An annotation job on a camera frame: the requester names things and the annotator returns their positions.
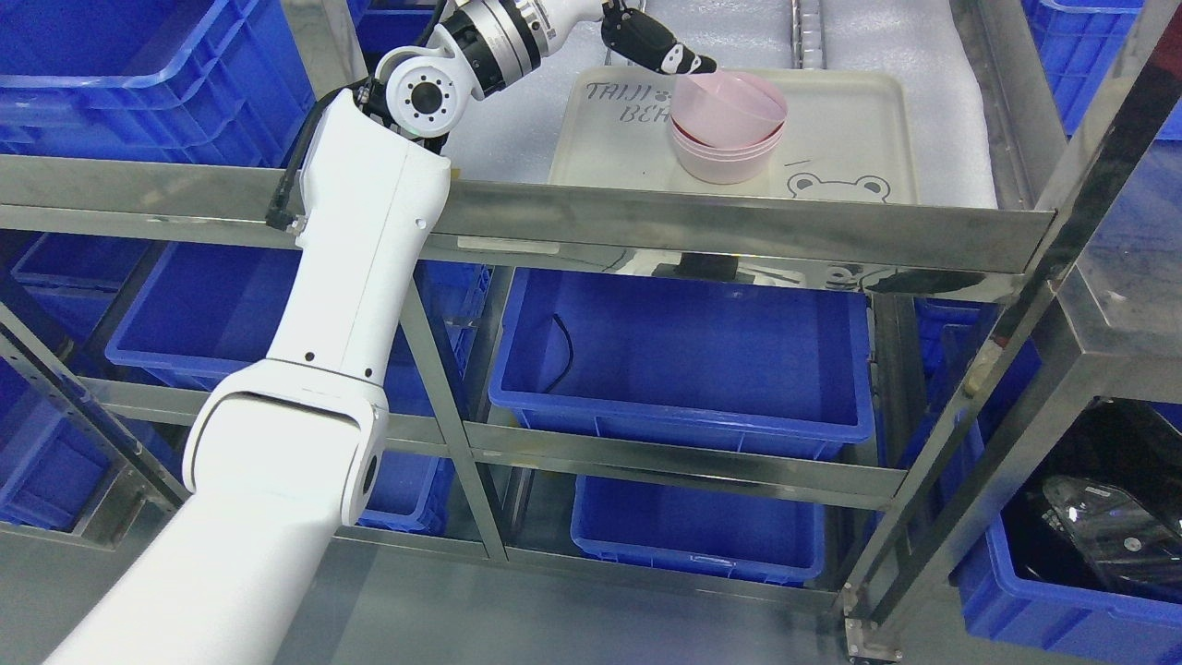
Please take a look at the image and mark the blue bin upper left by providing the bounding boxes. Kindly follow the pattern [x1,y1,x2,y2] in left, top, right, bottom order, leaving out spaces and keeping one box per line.
[1,1,314,167]

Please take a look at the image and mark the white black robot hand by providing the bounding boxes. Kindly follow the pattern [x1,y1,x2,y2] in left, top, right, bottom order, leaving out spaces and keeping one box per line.
[539,1,717,76]

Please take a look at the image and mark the stacked pink bowls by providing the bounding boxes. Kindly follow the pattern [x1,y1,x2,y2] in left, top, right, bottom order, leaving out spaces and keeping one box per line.
[669,123,786,185]

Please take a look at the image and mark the steel shelf rack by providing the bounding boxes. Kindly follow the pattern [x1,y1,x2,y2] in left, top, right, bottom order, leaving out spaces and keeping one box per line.
[0,0,1182,665]

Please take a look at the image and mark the blue bin lower right corner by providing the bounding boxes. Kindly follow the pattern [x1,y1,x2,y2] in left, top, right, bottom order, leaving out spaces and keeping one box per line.
[954,400,1181,664]

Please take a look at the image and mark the blue bin bottom centre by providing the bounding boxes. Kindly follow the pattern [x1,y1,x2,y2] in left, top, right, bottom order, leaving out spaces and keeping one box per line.
[570,476,825,586]

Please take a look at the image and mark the blue bin with cable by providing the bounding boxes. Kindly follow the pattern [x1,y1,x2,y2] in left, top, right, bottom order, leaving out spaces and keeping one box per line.
[488,269,875,459]

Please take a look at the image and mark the pink bowl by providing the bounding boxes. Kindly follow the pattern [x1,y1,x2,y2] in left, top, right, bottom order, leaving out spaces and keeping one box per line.
[670,71,787,149]

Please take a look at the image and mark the white bear tray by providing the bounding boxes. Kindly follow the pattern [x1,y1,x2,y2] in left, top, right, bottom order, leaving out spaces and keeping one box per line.
[548,66,920,206]

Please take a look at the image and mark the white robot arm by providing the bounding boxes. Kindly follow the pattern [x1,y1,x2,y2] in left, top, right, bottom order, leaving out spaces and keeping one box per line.
[47,1,626,664]

